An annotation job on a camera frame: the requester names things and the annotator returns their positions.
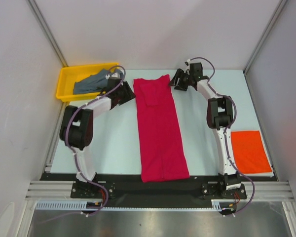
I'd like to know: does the yellow plastic bin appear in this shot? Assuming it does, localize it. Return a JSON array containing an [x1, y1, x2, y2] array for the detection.
[[56, 62, 119, 102]]

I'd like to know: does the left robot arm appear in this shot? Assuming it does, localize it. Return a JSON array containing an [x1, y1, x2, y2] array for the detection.
[[59, 77, 135, 198]]

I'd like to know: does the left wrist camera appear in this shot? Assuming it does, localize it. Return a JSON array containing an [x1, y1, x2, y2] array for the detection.
[[105, 69, 124, 79]]

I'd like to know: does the pink t-shirt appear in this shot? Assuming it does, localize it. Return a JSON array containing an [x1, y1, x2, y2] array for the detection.
[[133, 75, 190, 182]]

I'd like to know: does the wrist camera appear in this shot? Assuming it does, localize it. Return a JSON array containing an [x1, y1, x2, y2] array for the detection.
[[105, 69, 124, 79], [185, 59, 203, 78]]

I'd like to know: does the grey t-shirt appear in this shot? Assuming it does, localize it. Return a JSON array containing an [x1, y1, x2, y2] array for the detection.
[[73, 69, 109, 95]]

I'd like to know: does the grey slotted cable duct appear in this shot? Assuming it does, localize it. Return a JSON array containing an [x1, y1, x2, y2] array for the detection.
[[36, 200, 222, 212]]

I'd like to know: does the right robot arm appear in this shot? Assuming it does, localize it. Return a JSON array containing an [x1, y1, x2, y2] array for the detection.
[[169, 69, 241, 198]]

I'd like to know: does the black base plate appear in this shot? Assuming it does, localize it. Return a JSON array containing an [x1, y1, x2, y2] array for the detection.
[[70, 173, 250, 209]]

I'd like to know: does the aluminium frame rail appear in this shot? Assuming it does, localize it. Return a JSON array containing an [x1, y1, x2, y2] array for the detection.
[[25, 181, 295, 201]]

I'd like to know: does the folded orange t-shirt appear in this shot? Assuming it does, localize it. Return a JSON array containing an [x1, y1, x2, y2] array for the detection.
[[231, 131, 272, 174]]

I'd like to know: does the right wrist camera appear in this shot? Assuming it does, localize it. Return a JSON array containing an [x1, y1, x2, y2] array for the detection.
[[185, 59, 203, 78]]

